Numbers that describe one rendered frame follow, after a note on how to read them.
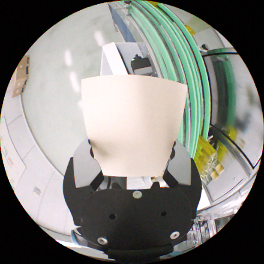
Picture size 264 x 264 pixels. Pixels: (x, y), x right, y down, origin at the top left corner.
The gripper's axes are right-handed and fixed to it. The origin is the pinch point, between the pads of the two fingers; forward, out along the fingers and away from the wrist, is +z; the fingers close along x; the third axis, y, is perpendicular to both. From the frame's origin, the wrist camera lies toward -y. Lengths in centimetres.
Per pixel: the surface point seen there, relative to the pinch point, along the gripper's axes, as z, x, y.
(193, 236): -72, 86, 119
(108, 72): 35.5, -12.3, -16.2
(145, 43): 23.0, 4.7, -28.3
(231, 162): -5, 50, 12
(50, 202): -33, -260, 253
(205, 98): 16.5, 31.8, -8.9
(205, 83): 15.4, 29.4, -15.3
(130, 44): 35.6, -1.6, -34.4
